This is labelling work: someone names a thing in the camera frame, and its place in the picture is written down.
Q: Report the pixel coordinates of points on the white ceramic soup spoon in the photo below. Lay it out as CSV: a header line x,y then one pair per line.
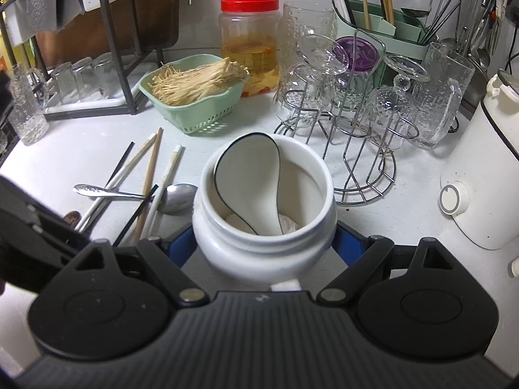
x,y
247,179

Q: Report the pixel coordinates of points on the metal wire cup rack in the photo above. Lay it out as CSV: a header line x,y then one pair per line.
x,y
363,170

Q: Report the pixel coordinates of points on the wooden chopstick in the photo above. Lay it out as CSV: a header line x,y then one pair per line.
x,y
148,183

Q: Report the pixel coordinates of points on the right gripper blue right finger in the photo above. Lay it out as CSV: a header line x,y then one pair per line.
x,y
349,244

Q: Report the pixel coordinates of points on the white chopstick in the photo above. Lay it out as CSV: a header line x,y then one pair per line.
x,y
129,165
166,180

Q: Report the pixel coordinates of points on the white ceramic utensil jar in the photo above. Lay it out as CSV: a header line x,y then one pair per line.
x,y
307,211

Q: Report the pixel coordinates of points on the purple lid glass jar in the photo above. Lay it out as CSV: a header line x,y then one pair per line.
x,y
352,85

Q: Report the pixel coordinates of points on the stainless steel spoon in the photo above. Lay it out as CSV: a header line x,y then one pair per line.
x,y
177,198

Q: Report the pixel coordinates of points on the glass mug with handle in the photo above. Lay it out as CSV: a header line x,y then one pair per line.
x,y
438,100

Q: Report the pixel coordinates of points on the red lid plastic jar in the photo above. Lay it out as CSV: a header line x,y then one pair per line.
x,y
249,37

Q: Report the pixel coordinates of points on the upside down stemmed glass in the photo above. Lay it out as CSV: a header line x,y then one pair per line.
x,y
389,108

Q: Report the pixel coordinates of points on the green plastic basket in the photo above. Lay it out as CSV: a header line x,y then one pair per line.
x,y
190,118

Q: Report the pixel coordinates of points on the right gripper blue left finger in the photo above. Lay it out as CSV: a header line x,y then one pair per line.
x,y
181,245

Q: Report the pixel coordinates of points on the tall clear glass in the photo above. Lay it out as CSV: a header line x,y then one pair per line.
x,y
304,35

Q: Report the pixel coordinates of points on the black metal dish rack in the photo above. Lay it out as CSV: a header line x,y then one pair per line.
x,y
130,30

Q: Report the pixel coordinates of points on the textured glass tumbler left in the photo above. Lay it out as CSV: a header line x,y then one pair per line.
x,y
27,117

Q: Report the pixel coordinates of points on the green utensil drainer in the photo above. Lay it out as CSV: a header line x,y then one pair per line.
x,y
402,38

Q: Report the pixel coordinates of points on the enoki mushroom bundle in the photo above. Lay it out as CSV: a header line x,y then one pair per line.
x,y
174,87

